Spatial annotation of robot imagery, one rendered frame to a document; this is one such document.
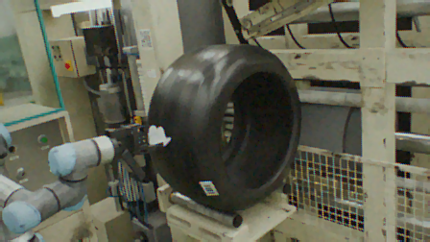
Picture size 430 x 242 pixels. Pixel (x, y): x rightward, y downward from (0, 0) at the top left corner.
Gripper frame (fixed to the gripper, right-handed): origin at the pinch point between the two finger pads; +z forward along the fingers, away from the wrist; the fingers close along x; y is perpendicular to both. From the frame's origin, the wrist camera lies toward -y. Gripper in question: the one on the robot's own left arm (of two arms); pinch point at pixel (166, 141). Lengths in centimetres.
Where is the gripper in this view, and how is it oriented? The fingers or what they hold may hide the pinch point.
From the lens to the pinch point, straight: 127.6
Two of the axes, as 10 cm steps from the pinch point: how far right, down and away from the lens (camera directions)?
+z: 7.2, -1.8, 6.7
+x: -7.0, -1.1, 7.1
